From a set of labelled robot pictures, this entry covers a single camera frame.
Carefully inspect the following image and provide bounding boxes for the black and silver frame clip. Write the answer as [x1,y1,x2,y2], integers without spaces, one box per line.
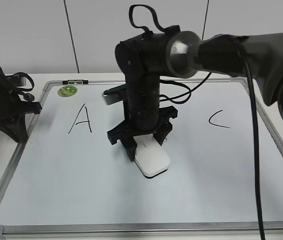
[62,79,89,85]

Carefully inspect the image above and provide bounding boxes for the green round magnet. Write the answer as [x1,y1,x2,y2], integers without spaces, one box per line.
[57,85,78,98]

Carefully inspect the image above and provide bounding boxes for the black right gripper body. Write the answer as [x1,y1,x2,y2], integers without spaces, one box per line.
[107,75,177,145]

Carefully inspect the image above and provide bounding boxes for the white board with grey frame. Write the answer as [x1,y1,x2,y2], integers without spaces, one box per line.
[0,77,283,240]

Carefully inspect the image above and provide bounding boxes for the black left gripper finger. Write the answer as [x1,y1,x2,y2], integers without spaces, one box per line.
[0,117,28,143]

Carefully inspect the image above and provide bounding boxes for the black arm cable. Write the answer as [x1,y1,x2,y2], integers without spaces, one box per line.
[128,4,266,240]

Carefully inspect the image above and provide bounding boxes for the white board eraser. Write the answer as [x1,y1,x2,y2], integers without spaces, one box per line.
[134,134,171,178]

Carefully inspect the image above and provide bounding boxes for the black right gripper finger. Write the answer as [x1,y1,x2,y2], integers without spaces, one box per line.
[120,137,137,162]
[153,121,173,146]

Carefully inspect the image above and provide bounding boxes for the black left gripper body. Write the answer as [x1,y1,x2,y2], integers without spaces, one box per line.
[0,99,42,121]

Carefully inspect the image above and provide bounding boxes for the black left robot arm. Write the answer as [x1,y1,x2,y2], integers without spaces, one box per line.
[0,67,178,148]

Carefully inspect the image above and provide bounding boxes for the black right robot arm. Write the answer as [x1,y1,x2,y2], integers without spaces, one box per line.
[104,31,283,160]

